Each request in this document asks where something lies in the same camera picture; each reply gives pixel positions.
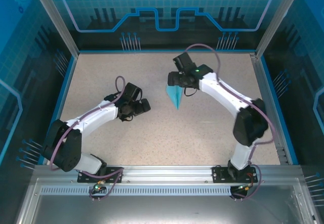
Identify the light blue paper sheet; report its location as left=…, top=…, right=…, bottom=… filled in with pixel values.
left=165, top=84, right=185, bottom=110

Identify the grey sheet metal tray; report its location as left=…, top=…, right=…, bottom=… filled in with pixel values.
left=14, top=178, right=319, bottom=224

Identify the blue table edge strip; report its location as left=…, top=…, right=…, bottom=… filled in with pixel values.
left=260, top=56, right=299, bottom=165
left=37, top=55, right=78, bottom=165

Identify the small connector with green light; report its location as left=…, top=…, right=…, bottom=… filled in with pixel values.
left=92, top=179, right=107, bottom=193
left=236, top=183, right=254, bottom=192

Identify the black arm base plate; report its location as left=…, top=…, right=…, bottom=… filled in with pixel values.
left=212, top=166, right=256, bottom=183
left=77, top=167, right=124, bottom=184

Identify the aluminium frame beam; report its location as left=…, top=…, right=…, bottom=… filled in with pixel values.
left=34, top=165, right=303, bottom=187

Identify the blue printed enclosure panel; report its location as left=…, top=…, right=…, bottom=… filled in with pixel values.
left=260, top=0, right=324, bottom=224
left=45, top=0, right=292, bottom=51
left=0, top=0, right=76, bottom=224

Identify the slotted aluminium cable duct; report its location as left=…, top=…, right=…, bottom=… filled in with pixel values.
left=39, top=187, right=235, bottom=197

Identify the aluminium side rail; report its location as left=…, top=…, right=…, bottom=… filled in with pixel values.
left=249, top=53, right=289, bottom=165

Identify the aluminium frame post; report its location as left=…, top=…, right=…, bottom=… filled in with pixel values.
left=254, top=0, right=306, bottom=59
left=27, top=0, right=80, bottom=57

